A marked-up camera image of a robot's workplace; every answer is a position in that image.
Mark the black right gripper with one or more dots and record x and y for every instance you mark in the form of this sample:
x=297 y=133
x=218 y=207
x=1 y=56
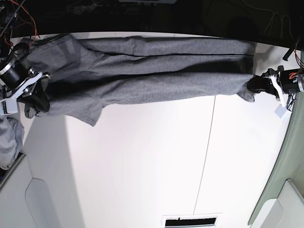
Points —
x=17 y=77

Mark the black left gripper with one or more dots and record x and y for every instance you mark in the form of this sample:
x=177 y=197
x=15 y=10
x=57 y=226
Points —
x=291 y=81

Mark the grey t-shirt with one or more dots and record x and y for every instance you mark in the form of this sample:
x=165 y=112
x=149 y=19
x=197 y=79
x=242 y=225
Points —
x=89 y=74

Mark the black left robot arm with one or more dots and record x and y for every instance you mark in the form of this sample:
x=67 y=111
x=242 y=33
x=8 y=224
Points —
x=292 y=50

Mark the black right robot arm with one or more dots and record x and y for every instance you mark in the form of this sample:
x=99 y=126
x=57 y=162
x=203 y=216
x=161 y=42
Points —
x=12 y=16

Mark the grey clothes pile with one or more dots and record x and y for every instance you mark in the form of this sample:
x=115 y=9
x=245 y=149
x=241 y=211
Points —
x=11 y=141

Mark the white bin left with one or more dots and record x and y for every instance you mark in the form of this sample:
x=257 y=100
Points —
x=25 y=202

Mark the white bin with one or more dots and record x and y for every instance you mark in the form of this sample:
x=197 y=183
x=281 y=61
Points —
x=285 y=211
x=25 y=202

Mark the white bin right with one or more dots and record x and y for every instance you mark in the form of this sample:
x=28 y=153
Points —
x=285 y=211

